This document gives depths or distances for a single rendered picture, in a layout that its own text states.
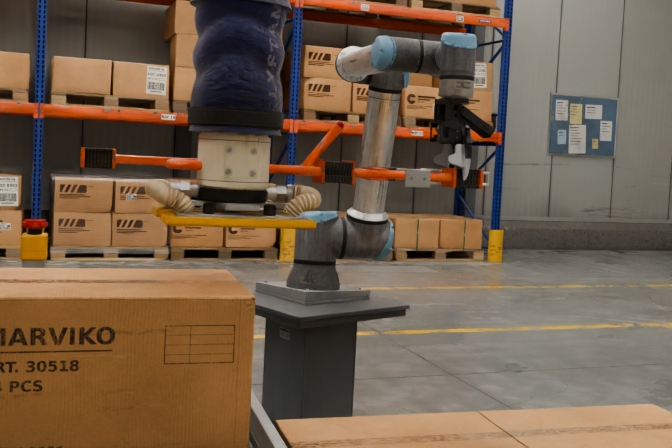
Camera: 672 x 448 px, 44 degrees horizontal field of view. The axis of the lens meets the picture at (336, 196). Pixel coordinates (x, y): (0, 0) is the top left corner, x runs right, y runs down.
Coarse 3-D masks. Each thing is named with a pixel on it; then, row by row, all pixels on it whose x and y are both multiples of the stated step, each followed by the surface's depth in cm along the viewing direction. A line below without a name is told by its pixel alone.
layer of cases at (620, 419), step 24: (552, 408) 246; (576, 408) 248; (600, 408) 249; (624, 408) 250; (648, 408) 251; (288, 432) 214; (312, 432) 215; (336, 432) 216; (360, 432) 217; (384, 432) 218; (408, 432) 219; (432, 432) 220; (456, 432) 221; (480, 432) 222; (504, 432) 223; (528, 432) 224; (552, 432) 225; (576, 432) 226; (600, 432) 227; (624, 432) 228; (648, 432) 229
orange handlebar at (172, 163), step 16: (128, 160) 214; (144, 160) 215; (160, 160) 216; (176, 160) 191; (192, 160) 196; (368, 176) 205; (384, 176) 206; (400, 176) 208; (432, 176) 210; (448, 176) 212
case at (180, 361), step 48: (0, 288) 175; (48, 288) 178; (96, 288) 181; (144, 288) 184; (192, 288) 187; (240, 288) 190; (0, 336) 166; (48, 336) 169; (96, 336) 172; (144, 336) 174; (192, 336) 177; (240, 336) 180; (0, 384) 167; (48, 384) 169; (96, 384) 172; (144, 384) 175; (192, 384) 178; (240, 384) 181; (0, 432) 167; (48, 432) 170; (96, 432) 173; (144, 432) 176; (192, 432) 179; (240, 432) 182
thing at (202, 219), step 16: (208, 208) 185; (272, 208) 190; (176, 224) 180; (192, 224) 181; (208, 224) 182; (224, 224) 183; (240, 224) 184; (256, 224) 185; (272, 224) 186; (288, 224) 187; (304, 224) 189
